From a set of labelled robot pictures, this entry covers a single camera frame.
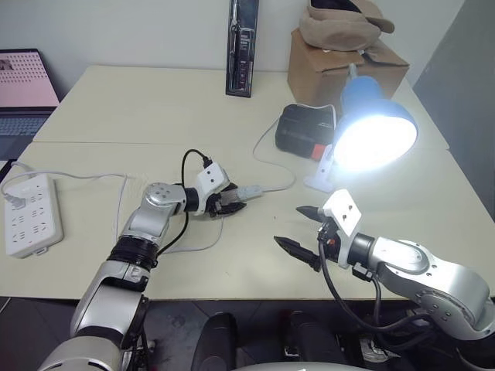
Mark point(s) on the silver robot torso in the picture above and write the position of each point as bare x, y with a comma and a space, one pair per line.
290, 366

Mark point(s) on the white power strip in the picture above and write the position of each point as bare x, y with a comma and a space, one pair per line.
33, 216

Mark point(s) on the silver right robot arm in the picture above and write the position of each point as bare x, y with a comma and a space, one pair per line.
437, 278

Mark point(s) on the beige cloth hat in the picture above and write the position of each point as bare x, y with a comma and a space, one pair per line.
336, 27

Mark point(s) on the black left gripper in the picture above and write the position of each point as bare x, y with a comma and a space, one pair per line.
215, 205

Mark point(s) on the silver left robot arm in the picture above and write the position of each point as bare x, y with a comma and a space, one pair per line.
149, 222

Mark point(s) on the open laptop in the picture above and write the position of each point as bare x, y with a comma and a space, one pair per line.
21, 83

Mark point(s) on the black battery pack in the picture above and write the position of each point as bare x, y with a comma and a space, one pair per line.
299, 129

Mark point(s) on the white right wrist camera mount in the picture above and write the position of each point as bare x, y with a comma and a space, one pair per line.
345, 214

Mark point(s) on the dark rounded shape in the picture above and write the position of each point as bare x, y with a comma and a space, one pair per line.
311, 340
214, 342

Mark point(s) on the blue clip desk lamp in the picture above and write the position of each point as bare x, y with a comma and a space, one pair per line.
373, 131

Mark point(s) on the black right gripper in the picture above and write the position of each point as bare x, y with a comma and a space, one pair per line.
329, 239

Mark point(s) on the brown cardboard box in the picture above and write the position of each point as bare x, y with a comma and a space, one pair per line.
321, 77

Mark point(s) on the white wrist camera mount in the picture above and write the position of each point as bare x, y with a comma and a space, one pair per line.
210, 178
345, 214

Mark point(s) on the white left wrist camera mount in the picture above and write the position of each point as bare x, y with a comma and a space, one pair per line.
210, 178

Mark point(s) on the tall black product package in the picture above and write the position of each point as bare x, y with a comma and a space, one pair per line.
241, 50

